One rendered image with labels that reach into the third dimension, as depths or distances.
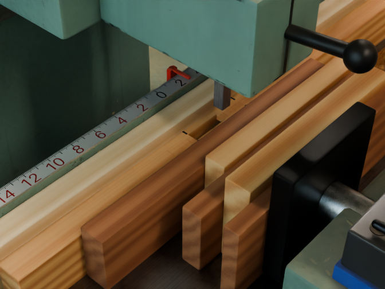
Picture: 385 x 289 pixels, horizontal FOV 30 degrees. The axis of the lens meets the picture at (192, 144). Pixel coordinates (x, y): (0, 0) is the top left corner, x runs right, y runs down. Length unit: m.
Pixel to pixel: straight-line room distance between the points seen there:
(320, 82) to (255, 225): 0.16
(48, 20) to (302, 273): 0.24
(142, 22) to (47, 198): 0.13
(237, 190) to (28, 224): 0.13
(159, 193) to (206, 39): 0.10
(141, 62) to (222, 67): 0.29
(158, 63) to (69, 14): 0.34
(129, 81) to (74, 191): 0.29
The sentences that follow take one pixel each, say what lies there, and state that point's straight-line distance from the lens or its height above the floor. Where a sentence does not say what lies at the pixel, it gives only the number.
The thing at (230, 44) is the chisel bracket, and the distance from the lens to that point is 0.44.
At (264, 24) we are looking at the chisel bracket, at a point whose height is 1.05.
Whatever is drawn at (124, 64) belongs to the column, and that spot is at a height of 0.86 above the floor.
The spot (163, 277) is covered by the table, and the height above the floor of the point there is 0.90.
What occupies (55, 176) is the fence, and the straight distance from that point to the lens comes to 0.47.
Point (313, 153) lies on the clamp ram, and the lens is 0.42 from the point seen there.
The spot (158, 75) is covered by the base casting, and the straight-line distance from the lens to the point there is 0.81.
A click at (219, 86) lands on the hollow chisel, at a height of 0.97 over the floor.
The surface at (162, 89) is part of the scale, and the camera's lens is 0.53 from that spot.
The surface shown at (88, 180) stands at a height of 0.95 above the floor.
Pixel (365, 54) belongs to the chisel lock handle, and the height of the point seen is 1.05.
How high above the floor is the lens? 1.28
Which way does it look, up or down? 42 degrees down
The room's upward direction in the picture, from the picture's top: 1 degrees clockwise
